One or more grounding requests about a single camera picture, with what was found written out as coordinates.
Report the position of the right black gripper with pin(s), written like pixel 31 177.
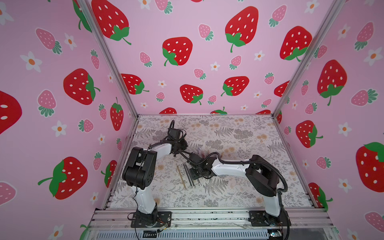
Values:
pixel 196 172

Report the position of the yellow pencil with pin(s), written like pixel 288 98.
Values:
pixel 181 177

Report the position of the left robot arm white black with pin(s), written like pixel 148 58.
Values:
pixel 140 167

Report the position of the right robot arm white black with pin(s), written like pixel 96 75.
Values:
pixel 263 176

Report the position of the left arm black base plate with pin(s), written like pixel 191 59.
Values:
pixel 154 220

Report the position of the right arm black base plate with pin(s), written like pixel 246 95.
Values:
pixel 262 219

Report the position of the aluminium frame rail base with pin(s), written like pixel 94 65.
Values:
pixel 212 224

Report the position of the left aluminium corner post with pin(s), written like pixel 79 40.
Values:
pixel 108 22

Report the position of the aluminium corner post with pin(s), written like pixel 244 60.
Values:
pixel 108 22
pixel 324 27

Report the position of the right aluminium corner post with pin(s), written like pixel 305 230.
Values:
pixel 324 27

